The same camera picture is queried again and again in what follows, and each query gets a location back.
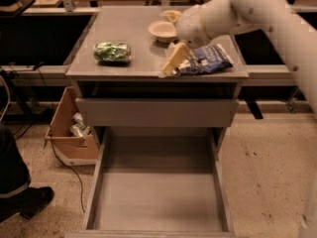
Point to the grey drawer cabinet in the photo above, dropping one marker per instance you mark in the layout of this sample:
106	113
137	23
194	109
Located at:
139	79

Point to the cardboard box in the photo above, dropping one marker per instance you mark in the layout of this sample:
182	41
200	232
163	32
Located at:
72	150

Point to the open middle drawer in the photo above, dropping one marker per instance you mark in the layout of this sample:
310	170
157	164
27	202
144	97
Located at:
157	184

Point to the crushed green can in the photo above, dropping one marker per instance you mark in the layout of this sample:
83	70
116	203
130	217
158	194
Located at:
112	52

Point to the black shoe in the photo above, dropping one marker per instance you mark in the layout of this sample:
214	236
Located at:
27	203

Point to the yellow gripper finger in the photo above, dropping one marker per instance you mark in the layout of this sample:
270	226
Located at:
175	55
170	15

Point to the blue chip bag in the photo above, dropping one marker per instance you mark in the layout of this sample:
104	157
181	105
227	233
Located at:
204	60

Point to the closed top drawer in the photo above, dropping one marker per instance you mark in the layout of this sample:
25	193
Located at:
201	113

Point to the white bottle in box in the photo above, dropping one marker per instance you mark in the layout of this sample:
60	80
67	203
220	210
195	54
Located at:
79	128

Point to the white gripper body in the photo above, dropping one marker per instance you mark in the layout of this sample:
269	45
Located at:
189	26

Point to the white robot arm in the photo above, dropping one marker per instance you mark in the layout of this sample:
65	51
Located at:
292	37

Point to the dark trouser leg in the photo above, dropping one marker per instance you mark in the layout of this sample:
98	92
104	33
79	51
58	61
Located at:
14	174

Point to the white bowl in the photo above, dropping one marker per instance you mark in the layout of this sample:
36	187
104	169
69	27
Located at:
163	31

